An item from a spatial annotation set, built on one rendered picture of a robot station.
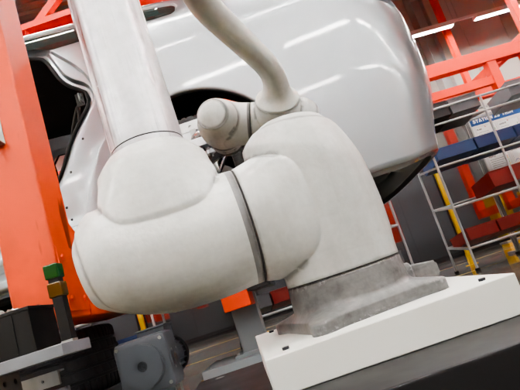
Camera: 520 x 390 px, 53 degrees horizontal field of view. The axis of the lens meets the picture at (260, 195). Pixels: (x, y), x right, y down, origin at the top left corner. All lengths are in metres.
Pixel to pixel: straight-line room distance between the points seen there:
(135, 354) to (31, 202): 0.57
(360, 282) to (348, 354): 0.10
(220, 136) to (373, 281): 0.67
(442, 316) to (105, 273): 0.38
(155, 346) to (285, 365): 1.18
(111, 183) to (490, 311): 0.45
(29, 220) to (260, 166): 1.16
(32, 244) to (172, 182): 1.10
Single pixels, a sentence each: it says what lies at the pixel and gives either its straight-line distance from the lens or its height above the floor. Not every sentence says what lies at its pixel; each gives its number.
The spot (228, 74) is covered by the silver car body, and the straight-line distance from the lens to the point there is 2.21.
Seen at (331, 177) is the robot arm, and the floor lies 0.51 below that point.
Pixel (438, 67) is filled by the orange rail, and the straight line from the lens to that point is 9.28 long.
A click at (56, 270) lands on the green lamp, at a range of 1.48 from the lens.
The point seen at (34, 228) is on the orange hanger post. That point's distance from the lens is 1.70.
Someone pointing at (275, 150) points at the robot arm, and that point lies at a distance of 0.65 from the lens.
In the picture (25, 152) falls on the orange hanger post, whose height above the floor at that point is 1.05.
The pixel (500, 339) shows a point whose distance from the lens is 0.53.
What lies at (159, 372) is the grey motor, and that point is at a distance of 1.71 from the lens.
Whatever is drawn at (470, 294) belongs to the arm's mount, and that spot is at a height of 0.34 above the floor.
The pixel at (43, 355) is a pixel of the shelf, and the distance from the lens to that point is 1.42.
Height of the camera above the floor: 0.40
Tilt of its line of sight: 11 degrees up
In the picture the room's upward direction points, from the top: 18 degrees counter-clockwise
